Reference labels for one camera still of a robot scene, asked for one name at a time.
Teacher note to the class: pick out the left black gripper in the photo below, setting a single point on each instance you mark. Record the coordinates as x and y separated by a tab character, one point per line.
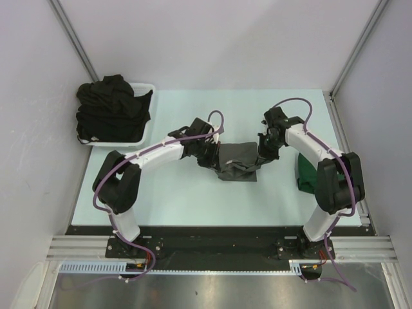
213	161

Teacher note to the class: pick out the grey t shirt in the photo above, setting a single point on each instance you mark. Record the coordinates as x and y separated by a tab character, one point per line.
238	162

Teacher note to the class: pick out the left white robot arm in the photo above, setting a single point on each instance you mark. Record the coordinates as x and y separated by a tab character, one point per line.
117	182

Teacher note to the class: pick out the green folded t shirt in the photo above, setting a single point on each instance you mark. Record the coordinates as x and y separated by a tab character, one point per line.
306	175

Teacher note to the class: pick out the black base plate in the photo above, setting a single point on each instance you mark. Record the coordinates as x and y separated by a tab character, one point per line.
221	249

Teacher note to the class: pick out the aluminium frame rail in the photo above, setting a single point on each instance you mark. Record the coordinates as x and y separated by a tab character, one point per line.
360	249

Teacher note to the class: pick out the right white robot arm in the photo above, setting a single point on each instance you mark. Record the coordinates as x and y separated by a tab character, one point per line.
339	179

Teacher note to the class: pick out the light blue cable duct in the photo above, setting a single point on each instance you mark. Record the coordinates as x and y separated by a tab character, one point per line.
125	268

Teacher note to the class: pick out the black t shirts pile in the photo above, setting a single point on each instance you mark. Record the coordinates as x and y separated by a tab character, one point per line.
110	111

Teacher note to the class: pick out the white plastic basket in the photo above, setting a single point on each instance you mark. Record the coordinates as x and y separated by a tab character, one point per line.
139	89

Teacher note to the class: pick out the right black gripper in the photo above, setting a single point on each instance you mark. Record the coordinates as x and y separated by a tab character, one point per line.
264	155

